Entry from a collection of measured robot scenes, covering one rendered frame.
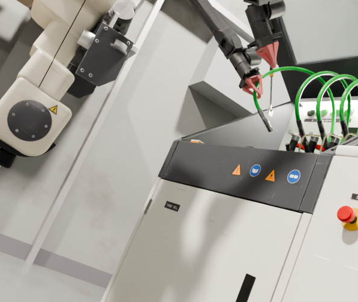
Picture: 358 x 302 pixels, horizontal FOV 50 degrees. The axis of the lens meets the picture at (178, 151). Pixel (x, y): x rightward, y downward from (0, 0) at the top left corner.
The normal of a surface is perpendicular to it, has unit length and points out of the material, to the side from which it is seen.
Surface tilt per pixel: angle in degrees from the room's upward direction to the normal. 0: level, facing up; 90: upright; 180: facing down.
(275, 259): 90
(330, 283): 90
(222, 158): 90
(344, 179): 90
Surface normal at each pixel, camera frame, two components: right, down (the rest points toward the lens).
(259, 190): -0.71, -0.44
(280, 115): 0.58, 0.07
